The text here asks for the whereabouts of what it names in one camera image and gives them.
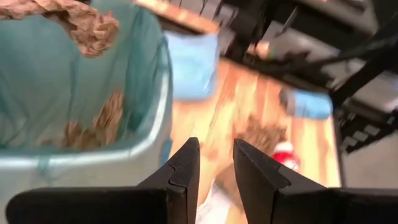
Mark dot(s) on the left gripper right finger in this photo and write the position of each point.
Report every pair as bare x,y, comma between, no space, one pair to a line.
264,193

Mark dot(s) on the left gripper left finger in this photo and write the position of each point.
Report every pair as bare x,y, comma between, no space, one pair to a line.
180,199

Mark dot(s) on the small white wrapper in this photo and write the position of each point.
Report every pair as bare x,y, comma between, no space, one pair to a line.
213,211

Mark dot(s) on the red protein shake bottle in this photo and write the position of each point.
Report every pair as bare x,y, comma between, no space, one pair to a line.
284,155

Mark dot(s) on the brown paper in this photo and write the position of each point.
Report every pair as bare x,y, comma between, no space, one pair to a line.
105,121
90,34
261,137

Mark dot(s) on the teal plastic trash bag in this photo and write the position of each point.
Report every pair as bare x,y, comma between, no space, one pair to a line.
37,77

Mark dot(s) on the light blue folded bag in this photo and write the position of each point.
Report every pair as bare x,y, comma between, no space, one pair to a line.
192,65

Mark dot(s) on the roll of blue bags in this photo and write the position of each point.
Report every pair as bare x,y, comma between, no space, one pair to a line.
311,105

